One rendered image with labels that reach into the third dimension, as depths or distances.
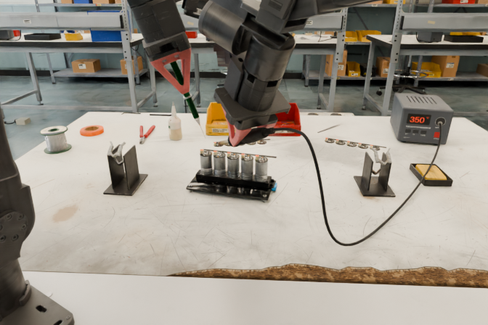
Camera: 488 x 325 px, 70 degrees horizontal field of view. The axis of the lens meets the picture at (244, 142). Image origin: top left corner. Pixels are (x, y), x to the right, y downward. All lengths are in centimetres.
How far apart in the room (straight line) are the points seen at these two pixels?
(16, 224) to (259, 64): 33
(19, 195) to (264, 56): 32
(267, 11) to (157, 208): 39
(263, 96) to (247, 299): 26
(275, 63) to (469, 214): 45
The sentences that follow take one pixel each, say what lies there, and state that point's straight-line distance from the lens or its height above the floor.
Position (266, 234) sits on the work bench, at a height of 75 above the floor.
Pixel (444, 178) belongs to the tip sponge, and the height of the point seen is 76.
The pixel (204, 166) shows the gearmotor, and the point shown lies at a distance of 69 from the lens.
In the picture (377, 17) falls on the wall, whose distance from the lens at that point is 523.
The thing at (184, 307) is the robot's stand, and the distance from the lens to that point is 47.
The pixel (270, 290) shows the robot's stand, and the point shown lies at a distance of 49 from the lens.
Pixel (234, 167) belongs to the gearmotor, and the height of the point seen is 79.
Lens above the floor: 110
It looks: 23 degrees down
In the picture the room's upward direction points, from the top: straight up
